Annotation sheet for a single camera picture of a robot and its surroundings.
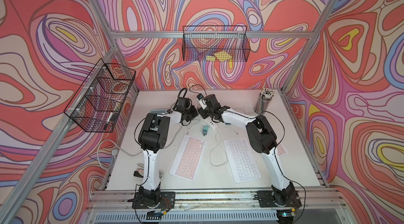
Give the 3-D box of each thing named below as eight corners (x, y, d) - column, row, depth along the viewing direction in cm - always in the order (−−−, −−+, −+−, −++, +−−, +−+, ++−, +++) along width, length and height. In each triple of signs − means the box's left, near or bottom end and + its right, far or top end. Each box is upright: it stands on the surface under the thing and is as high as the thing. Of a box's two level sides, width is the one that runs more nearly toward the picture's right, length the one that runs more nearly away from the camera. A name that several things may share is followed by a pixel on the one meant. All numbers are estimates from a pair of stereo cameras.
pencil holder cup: (255, 114, 107) (262, 96, 93) (253, 106, 112) (260, 88, 98) (266, 114, 107) (275, 96, 93) (263, 106, 112) (272, 88, 98)
